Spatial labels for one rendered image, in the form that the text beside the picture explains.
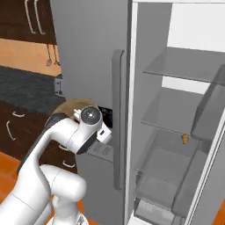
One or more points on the grey closed fridge door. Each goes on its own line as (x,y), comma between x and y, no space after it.
(85,44)

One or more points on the grey fridge door bin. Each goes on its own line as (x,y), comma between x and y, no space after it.
(209,114)

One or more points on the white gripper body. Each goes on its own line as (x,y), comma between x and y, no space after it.
(77,114)

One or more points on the hanging metal kitchen tool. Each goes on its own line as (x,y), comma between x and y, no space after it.
(56,57)
(49,57)

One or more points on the tan brown bowl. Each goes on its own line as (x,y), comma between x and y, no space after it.
(68,106)

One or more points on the clear fridge drawer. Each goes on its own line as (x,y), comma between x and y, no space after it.
(152,202)

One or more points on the dark wood base cabinets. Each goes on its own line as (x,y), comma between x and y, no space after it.
(23,132)

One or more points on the fridge body with white interior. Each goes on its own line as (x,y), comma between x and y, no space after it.
(152,29)

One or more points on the open fridge door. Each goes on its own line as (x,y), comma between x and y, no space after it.
(212,181)

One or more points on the small brown food item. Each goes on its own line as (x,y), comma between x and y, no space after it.
(185,139)

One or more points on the glass fridge shelf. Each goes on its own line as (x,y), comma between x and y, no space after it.
(184,64)
(170,111)
(164,164)

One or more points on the dark wood wall cupboards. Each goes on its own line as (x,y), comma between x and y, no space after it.
(14,20)

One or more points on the small grey wall socket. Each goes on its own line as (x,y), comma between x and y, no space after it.
(59,85)

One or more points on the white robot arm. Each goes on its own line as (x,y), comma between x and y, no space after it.
(35,175)

